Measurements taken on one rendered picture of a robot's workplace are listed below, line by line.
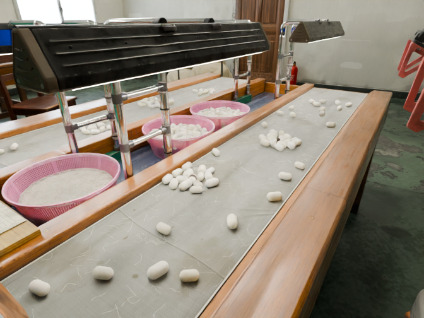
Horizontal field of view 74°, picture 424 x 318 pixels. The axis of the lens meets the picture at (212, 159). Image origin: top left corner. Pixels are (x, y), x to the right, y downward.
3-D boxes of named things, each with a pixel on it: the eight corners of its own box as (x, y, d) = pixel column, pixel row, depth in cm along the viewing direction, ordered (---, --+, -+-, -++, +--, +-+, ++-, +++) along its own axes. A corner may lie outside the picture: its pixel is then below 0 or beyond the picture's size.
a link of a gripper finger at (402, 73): (387, 70, 68) (419, 33, 63) (387, 66, 74) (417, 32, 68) (413, 85, 67) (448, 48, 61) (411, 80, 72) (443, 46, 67)
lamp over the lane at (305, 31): (344, 36, 149) (347, 21, 146) (308, 43, 103) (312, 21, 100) (329, 35, 153) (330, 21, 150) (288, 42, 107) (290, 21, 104)
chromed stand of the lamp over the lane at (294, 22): (317, 110, 152) (332, 19, 132) (306, 120, 137) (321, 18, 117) (284, 105, 161) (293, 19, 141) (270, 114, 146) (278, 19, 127)
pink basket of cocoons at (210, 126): (221, 139, 116) (221, 117, 112) (205, 168, 93) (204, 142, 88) (161, 134, 121) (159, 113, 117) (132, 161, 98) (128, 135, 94)
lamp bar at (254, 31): (270, 50, 78) (273, 21, 74) (48, 96, 32) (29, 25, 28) (245, 49, 82) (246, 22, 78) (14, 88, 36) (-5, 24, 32)
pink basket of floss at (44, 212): (130, 177, 88) (126, 149, 84) (117, 235, 64) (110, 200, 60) (40, 184, 85) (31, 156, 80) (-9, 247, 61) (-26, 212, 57)
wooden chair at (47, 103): (60, 158, 255) (31, 52, 214) (18, 155, 261) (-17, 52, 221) (87, 140, 293) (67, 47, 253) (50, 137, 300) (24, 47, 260)
